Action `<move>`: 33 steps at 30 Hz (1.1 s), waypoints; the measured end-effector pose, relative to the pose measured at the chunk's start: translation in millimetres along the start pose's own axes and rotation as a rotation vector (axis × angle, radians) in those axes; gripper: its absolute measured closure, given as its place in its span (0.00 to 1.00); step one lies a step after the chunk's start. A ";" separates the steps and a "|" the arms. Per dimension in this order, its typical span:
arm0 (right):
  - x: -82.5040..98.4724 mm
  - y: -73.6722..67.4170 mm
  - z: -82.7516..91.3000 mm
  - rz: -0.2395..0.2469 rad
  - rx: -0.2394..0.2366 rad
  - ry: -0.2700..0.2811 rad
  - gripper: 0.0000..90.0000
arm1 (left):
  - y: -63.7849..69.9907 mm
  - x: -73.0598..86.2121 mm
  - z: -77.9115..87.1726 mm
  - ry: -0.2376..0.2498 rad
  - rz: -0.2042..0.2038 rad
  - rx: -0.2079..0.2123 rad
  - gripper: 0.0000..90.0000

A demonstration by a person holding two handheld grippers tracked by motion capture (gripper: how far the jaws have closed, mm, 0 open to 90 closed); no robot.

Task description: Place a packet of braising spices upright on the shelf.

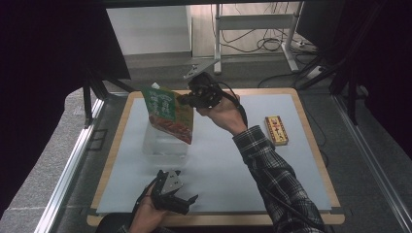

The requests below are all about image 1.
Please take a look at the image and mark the yellow brown patterned box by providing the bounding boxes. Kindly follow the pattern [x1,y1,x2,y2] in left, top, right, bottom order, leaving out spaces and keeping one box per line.
[263,115,290,147]

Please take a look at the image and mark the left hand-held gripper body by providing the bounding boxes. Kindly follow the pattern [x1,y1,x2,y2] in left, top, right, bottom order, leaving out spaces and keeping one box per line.
[151,170,191,216]

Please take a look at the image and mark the black metal stand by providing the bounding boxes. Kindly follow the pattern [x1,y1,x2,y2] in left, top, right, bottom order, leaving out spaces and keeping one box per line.
[81,69,136,128]
[296,48,361,126]

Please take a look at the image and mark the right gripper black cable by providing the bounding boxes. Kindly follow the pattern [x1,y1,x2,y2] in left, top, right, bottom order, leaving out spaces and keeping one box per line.
[216,81,326,233]

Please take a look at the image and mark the person's right hand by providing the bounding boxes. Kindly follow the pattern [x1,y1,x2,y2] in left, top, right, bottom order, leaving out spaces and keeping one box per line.
[196,91,249,137]

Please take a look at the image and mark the black rectangular bracket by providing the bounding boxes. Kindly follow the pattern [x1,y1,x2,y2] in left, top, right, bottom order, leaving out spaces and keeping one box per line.
[87,128,109,152]

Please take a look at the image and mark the black floor cables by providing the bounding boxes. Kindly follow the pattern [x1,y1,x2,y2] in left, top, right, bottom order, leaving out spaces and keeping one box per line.
[219,3,313,54]

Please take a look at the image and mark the dark curtain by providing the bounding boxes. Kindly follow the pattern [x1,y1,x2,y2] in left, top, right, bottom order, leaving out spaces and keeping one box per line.
[296,0,412,160]
[0,0,131,218]

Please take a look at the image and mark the white power strip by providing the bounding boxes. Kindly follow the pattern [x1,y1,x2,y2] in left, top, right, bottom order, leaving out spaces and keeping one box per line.
[305,65,326,81]

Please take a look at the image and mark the clear plastic container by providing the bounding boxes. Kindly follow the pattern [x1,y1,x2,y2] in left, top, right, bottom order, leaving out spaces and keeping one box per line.
[141,106,190,165]

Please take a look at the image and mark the white board panel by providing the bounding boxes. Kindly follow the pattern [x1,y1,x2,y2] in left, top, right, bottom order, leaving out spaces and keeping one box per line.
[105,5,192,56]

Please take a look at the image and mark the aluminium rail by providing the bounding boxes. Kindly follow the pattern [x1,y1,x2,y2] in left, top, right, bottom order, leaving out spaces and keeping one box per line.
[332,94,412,233]
[33,97,107,233]

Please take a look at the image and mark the white metal desk frame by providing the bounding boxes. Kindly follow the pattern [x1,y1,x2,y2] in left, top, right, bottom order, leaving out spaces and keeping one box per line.
[212,3,301,76]

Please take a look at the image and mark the thin black cable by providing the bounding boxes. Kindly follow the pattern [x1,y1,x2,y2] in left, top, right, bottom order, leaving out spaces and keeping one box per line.
[303,106,330,167]

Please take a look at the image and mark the person's left hand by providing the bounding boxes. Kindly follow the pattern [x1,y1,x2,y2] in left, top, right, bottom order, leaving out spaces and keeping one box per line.
[128,193,171,233]

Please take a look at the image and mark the green red seasoning packet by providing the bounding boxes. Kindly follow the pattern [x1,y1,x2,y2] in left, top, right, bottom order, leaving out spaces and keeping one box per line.
[140,83,195,146]

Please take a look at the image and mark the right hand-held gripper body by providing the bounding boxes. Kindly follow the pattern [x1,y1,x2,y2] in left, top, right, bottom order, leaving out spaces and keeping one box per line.
[183,57,224,110]

